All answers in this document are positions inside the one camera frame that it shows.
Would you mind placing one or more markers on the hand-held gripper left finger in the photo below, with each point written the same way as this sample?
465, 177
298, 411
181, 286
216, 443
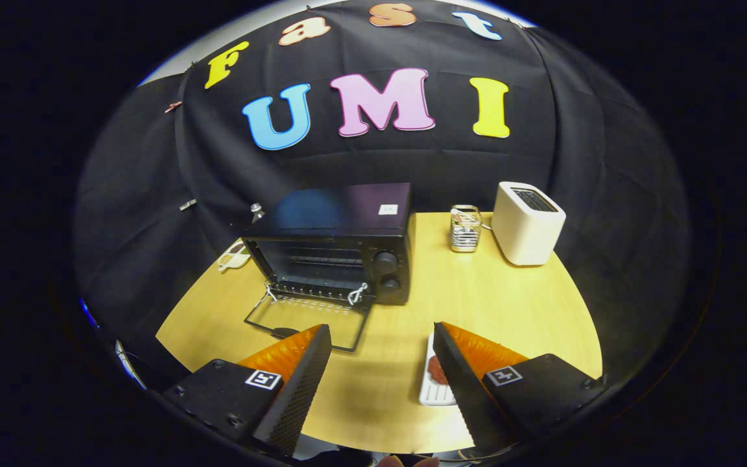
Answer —
299, 395

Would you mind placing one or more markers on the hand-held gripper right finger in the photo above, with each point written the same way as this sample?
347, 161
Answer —
464, 389

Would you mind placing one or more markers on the brown meat piece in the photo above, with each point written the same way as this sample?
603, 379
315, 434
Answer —
437, 370

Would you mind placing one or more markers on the black toaster oven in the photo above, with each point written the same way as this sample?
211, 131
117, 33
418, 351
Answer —
341, 214

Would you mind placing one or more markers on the white bread toaster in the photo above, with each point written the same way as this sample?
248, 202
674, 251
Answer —
526, 227

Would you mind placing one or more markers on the white ridged tray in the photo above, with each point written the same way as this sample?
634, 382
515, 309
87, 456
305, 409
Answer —
432, 392

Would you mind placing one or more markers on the divided snack dish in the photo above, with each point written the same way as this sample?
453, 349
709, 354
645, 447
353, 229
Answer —
233, 257

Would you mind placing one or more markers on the small clear bottle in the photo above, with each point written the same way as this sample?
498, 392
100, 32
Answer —
256, 213

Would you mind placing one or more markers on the silver clip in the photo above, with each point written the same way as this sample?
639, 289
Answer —
187, 205

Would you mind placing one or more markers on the black backdrop cloth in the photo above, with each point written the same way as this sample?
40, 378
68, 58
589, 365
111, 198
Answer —
360, 162

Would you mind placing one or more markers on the pink clip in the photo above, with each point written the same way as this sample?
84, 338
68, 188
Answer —
173, 106

